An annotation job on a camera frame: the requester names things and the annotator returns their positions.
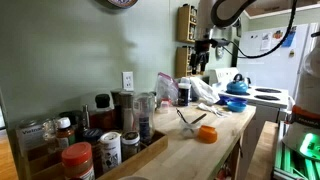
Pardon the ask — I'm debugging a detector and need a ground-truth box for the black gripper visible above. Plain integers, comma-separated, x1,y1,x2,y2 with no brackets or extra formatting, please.
190,39,211,75

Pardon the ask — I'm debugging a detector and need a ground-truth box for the blue jar with white lid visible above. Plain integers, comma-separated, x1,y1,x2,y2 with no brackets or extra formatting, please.
177,82,192,107

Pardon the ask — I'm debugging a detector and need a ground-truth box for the small spice jar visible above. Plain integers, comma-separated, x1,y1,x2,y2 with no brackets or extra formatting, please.
159,98,171,114

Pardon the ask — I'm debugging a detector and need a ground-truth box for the tall clear glass jar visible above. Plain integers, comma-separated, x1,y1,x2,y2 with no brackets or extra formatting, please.
133,92,156,145

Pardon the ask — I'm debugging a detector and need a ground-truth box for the dark jar with blue lid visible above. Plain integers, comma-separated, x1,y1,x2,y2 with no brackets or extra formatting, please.
82,128,104,158

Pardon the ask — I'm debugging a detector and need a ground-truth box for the jar with black lid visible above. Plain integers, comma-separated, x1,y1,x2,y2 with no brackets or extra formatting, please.
59,110,83,134

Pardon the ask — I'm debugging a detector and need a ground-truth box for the jar with red lid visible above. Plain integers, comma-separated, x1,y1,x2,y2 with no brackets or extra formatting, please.
61,141,96,180

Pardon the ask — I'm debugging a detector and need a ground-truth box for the small clear glass jar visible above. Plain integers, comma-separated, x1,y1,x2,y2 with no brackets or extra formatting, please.
41,118,58,141

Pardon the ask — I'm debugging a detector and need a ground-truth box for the white labelled glass jar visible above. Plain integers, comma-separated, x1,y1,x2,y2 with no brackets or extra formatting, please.
16,119,46,152

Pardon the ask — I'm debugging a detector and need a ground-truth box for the wooden spice rack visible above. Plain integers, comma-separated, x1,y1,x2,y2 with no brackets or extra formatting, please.
176,3,199,44
175,45,205,79

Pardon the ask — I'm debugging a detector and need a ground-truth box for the clear zip plastic bag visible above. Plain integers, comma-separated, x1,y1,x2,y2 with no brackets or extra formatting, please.
155,72,180,105

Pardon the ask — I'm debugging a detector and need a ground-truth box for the dark blue plastic bowl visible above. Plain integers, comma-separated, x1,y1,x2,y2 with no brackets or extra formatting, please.
218,94,234,106
229,96,249,105

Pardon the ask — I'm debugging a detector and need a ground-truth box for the crumpled white napkin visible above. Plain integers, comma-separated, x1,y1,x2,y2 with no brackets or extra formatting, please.
197,102,233,119

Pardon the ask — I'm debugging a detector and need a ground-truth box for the light blue plastic bowl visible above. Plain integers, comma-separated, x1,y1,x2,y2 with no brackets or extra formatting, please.
226,100,248,113

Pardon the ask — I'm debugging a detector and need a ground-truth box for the clear plastic cup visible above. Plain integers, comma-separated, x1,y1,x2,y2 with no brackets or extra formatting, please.
179,119,202,139

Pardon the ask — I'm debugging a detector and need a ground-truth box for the white paper sheet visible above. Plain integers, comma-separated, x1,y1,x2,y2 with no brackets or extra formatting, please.
260,32,273,52

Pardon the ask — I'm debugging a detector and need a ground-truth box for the black stove burner coil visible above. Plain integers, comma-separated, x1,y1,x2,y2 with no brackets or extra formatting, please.
254,87,283,95
253,94,281,102

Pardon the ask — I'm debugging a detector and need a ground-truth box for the white electric stove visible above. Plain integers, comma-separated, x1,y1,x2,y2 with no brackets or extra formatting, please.
208,67,291,180

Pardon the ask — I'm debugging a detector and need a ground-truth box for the white refrigerator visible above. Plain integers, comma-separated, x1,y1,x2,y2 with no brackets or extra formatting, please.
237,22,319,101

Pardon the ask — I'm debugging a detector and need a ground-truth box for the steel pepper grinder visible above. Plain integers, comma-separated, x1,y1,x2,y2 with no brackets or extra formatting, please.
119,91,135,133

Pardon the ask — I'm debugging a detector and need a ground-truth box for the orange fridge magnet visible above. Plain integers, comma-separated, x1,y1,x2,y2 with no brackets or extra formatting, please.
272,29,285,41

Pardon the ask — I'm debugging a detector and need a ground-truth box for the dark pepper grinder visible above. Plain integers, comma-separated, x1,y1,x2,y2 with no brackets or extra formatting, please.
110,88,124,130

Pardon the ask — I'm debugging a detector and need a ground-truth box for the blue paper sheet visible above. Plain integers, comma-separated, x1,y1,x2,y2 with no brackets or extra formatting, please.
281,26,298,48

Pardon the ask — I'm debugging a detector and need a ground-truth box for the wooden spice tray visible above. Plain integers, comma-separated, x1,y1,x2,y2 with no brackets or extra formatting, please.
19,129,169,180

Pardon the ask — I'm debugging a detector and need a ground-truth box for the dark sauce bottle black cap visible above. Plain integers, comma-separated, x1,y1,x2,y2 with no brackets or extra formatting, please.
89,93,115,132

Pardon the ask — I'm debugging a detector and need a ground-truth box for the white spice shaker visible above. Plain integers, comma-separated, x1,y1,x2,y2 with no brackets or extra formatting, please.
99,131,123,174

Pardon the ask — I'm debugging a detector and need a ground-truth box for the thin metal bottle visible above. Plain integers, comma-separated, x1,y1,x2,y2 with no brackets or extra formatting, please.
81,104,91,132

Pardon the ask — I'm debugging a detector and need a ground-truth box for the robot stand with green light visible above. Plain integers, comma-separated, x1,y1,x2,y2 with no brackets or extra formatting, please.
272,121,320,180

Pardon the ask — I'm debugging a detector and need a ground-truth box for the brown bottle with white cap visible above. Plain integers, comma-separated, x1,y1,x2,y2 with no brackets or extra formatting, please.
55,117,77,150

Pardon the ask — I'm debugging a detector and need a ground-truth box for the round wall clock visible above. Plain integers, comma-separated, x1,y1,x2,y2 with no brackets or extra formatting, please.
215,45,225,60

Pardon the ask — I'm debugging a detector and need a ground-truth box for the black hanging frame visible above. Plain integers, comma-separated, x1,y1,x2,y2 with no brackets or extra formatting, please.
232,39,241,68

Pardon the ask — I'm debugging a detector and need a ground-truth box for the blue kettle with black handle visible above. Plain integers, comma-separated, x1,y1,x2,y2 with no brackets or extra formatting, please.
226,73,250,95

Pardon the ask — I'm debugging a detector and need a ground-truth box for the brown handled utensil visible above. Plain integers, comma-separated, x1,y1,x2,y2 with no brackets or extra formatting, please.
189,113,208,126

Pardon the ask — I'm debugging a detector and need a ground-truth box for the black handled utensil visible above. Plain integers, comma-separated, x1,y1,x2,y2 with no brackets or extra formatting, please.
175,108,193,135

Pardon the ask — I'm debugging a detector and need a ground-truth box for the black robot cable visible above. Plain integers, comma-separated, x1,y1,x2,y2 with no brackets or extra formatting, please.
209,0,299,60

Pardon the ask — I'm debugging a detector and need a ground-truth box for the white wall outlet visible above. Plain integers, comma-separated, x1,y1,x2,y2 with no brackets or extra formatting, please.
121,71,135,92

